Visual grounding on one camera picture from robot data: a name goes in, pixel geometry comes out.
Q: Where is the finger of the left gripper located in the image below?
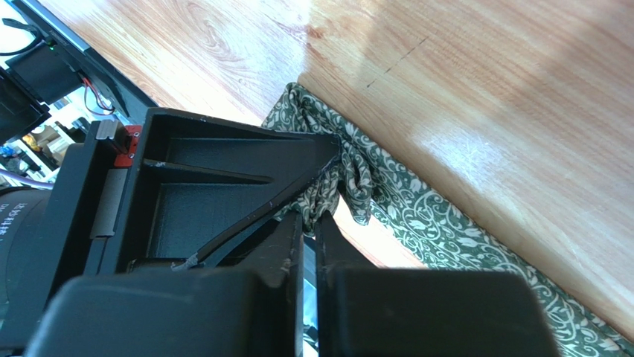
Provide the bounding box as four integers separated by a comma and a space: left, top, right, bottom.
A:
99, 108, 341, 274

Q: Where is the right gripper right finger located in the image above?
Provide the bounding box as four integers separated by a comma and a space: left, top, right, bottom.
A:
316, 213, 559, 356

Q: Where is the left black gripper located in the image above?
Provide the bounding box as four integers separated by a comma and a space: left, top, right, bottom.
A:
1, 120, 142, 347

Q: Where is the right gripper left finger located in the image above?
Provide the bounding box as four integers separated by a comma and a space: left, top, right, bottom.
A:
25, 213, 303, 356

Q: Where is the green floral patterned tie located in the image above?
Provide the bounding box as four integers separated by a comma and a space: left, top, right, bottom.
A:
263, 83, 633, 356

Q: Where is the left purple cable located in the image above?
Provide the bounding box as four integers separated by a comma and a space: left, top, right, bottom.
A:
0, 167, 56, 191

